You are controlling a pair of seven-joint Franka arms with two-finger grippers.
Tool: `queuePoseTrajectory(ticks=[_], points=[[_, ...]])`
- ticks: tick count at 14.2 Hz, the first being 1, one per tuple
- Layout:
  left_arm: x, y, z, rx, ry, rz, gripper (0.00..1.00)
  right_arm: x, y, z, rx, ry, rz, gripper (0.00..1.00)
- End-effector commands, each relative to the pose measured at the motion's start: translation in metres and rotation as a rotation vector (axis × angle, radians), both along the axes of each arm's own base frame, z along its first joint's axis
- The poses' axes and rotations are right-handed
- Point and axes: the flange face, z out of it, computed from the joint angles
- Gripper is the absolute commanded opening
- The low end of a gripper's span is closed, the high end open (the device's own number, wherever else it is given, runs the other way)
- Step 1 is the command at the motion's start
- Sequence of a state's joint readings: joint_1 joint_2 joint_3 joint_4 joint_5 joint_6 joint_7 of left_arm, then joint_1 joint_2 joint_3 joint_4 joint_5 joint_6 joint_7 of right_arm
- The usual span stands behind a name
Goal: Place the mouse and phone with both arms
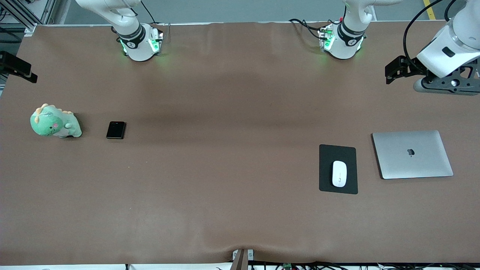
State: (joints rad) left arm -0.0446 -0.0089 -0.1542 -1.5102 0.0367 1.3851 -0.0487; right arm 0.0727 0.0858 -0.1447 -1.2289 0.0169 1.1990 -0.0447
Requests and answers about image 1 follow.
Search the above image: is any black phone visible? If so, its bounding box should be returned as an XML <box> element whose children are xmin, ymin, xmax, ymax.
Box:
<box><xmin>106</xmin><ymin>121</ymin><xmax>127</xmax><ymax>140</ymax></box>

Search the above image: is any white computer mouse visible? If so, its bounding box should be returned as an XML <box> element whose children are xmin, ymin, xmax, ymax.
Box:
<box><xmin>332</xmin><ymin>160</ymin><xmax>348</xmax><ymax>188</ymax></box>

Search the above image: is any black mouse pad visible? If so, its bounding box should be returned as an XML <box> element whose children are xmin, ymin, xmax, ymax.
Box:
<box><xmin>319</xmin><ymin>144</ymin><xmax>359</xmax><ymax>195</ymax></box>

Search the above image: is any yellow floor tape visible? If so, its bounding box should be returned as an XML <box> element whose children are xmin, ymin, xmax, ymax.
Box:
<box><xmin>423</xmin><ymin>0</ymin><xmax>438</xmax><ymax>21</ymax></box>

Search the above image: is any green dinosaur plush toy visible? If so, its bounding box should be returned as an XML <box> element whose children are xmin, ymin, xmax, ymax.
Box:
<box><xmin>30</xmin><ymin>103</ymin><xmax>83</xmax><ymax>138</ymax></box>

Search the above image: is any silver laptop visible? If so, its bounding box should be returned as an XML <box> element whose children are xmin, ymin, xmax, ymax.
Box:
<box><xmin>372</xmin><ymin>130</ymin><xmax>454</xmax><ymax>180</ymax></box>

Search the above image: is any brown table cover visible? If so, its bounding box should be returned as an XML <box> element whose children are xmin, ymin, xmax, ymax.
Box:
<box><xmin>0</xmin><ymin>21</ymin><xmax>480</xmax><ymax>265</ymax></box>

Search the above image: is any black left arm wrist cable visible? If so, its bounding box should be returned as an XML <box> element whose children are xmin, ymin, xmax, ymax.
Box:
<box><xmin>403</xmin><ymin>0</ymin><xmax>458</xmax><ymax>62</ymax></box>

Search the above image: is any aluminium frame profile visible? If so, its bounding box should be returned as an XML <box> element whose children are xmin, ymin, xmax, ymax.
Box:
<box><xmin>0</xmin><ymin>0</ymin><xmax>57</xmax><ymax>36</ymax></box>

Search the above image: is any black left base cable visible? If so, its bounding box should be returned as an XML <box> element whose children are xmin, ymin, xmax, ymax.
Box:
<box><xmin>288</xmin><ymin>18</ymin><xmax>340</xmax><ymax>42</ymax></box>

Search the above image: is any black base cable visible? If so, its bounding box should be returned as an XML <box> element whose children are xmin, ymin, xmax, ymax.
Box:
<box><xmin>139</xmin><ymin>0</ymin><xmax>157</xmax><ymax>25</ymax></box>
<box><xmin>288</xmin><ymin>18</ymin><xmax>340</xmax><ymax>42</ymax></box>

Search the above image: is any black right base cable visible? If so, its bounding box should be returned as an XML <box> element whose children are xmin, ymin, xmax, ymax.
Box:
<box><xmin>139</xmin><ymin>0</ymin><xmax>157</xmax><ymax>25</ymax></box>

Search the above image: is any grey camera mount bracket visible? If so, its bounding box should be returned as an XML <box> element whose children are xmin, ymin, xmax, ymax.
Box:
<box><xmin>231</xmin><ymin>248</ymin><xmax>255</xmax><ymax>270</ymax></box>

